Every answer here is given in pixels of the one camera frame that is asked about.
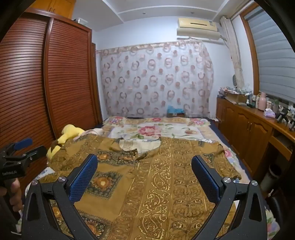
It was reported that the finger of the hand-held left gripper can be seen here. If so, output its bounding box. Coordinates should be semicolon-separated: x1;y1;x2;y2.
22;145;48;162
3;138;33;154

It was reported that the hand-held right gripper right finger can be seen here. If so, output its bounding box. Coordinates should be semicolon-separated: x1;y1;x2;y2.
191;155;268;240

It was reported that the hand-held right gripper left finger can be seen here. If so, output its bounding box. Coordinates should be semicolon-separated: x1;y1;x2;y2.
21;154;99;240

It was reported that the gold patterned blanket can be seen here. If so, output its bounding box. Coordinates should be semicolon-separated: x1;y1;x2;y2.
25;134;242;240

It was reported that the person's left hand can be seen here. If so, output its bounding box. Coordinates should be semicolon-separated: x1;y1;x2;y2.
7;178;24;214

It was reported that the blue floral bedsheet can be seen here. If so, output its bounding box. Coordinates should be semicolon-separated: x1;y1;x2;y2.
24;167;280;240

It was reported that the yellow plush toy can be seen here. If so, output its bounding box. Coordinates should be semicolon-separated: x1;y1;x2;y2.
46;124;86;160

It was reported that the wooden cabinet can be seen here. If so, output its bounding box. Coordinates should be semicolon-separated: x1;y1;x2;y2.
215;96;295;178

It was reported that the trash bin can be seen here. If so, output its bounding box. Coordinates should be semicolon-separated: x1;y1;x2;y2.
260;165;282;192

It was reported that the floral blanket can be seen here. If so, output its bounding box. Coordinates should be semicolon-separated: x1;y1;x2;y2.
99;116;245;176

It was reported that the blue bag on box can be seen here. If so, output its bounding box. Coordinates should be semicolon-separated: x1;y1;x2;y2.
166;105;186;118

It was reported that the wooden slatted wardrobe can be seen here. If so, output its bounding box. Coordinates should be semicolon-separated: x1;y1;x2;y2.
0;0;103;185

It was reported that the cardboard box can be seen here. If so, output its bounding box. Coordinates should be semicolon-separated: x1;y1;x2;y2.
225;91;248;103

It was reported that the pink thermos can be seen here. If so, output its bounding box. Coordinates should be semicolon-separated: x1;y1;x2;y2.
258;92;267;111

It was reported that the circle-patterned sheer curtain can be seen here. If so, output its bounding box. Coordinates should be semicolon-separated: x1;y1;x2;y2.
96;40;215;118

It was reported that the tied beige curtain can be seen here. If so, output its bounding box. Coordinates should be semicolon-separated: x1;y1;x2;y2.
219;16;246;89

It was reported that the grey window blind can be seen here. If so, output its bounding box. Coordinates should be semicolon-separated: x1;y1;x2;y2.
243;5;295;104

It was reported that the wall air conditioner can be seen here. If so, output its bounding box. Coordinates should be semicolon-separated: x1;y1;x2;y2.
176;17;222;41

